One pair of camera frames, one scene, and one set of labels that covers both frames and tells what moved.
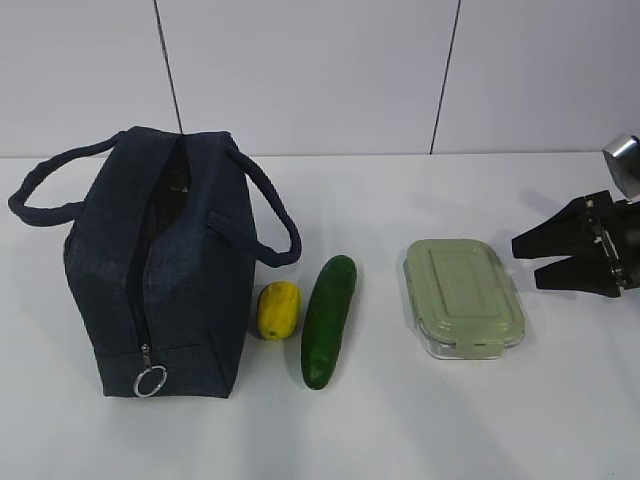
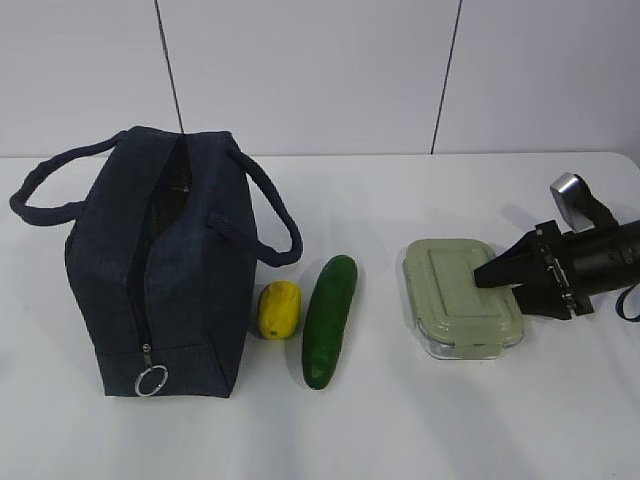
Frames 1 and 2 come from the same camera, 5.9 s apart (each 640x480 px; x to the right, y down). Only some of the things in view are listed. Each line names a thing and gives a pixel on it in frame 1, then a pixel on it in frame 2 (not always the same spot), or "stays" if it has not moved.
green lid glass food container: (462, 299) stays
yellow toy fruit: (278, 309) stays
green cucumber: (326, 320) stays
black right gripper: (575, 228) -> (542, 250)
